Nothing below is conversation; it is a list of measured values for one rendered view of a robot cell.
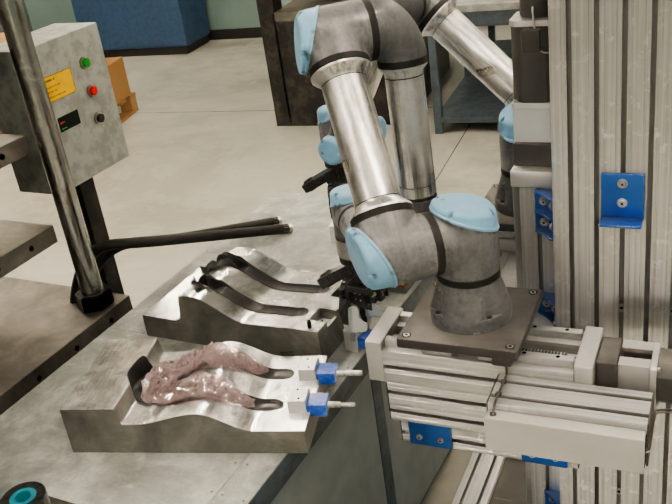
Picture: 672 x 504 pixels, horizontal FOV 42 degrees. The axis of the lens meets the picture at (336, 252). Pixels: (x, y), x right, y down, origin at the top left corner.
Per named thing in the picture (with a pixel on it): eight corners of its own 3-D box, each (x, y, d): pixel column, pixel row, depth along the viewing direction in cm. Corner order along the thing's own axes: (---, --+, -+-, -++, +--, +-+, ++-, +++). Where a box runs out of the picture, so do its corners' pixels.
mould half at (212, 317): (370, 308, 219) (364, 260, 213) (322, 366, 199) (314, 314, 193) (205, 285, 242) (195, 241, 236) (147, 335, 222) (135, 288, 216)
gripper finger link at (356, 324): (363, 350, 195) (364, 310, 193) (341, 344, 198) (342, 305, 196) (371, 345, 198) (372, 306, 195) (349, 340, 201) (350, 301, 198)
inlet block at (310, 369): (365, 376, 188) (362, 355, 186) (362, 390, 184) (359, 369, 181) (305, 377, 191) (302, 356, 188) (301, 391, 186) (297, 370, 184)
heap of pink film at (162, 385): (272, 363, 192) (266, 333, 188) (252, 414, 176) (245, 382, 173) (160, 365, 197) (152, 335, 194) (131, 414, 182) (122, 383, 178)
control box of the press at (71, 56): (208, 440, 311) (105, 21, 246) (156, 497, 287) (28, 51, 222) (158, 429, 321) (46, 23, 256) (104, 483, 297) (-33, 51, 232)
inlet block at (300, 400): (358, 407, 179) (355, 385, 176) (355, 423, 174) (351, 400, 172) (295, 408, 181) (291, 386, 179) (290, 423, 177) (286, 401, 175)
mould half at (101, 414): (330, 375, 195) (324, 333, 190) (308, 453, 172) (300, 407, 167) (120, 379, 205) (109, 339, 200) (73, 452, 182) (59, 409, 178)
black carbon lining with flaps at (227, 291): (334, 292, 214) (329, 258, 210) (303, 327, 202) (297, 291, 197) (216, 277, 230) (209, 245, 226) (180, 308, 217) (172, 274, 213)
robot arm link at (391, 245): (451, 267, 150) (366, -17, 161) (367, 288, 147) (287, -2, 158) (435, 282, 162) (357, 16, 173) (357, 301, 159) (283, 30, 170)
